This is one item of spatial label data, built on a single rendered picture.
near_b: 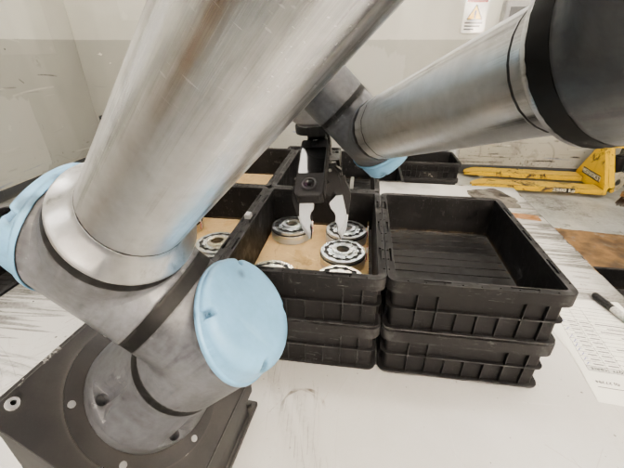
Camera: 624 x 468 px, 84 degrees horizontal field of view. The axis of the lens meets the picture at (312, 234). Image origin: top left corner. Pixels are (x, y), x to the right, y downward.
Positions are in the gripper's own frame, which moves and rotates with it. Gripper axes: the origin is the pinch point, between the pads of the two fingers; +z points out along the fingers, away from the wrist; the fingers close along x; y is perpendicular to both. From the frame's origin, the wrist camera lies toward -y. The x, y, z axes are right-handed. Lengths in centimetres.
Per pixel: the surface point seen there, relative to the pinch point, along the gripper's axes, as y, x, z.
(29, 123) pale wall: 257, 317, 12
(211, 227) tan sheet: 23.5, 34.5, 10.3
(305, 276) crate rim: -9.0, 2.8, 3.1
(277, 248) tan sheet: 15.0, 14.3, 12.1
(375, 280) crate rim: -9.2, -9.1, 4.0
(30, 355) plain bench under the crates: -13, 63, 20
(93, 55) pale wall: 351, 292, -42
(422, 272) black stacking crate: 9.0, -19.7, 15.4
